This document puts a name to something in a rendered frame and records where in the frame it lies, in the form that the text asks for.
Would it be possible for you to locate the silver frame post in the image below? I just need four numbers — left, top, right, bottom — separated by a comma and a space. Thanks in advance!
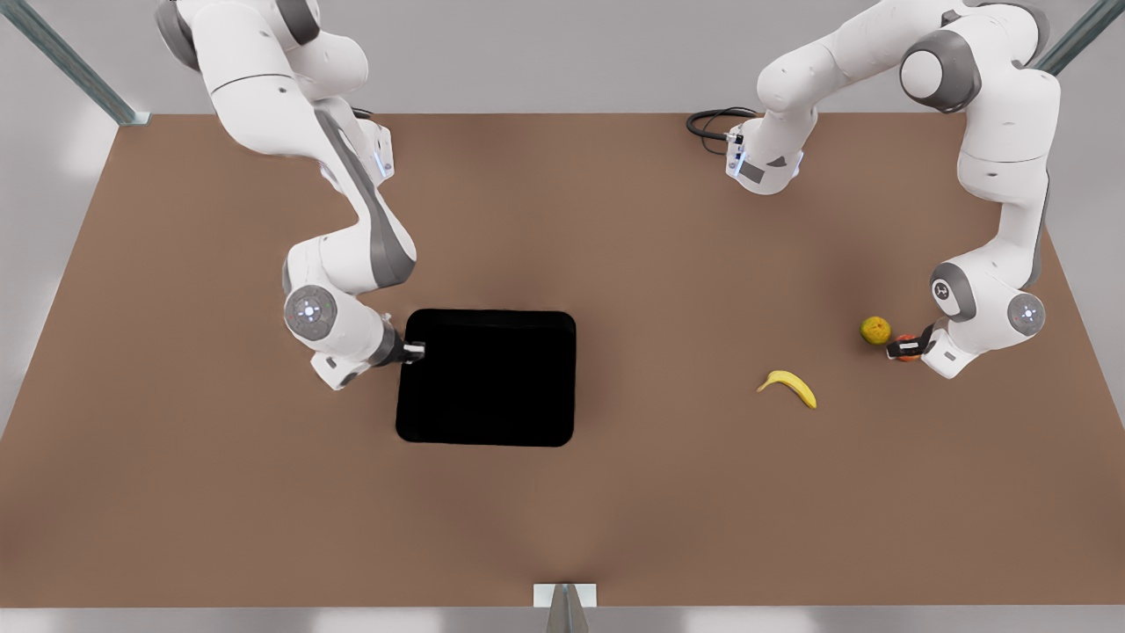
533, 582, 599, 633
0, 0, 151, 127
1035, 0, 1125, 76

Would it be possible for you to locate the yellow banana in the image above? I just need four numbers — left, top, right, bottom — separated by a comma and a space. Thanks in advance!
756, 369, 819, 411

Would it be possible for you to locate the black storage box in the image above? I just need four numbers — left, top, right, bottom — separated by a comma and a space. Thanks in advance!
395, 308, 578, 448

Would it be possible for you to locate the black cable loop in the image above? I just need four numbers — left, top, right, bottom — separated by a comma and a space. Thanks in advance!
686, 106, 762, 158

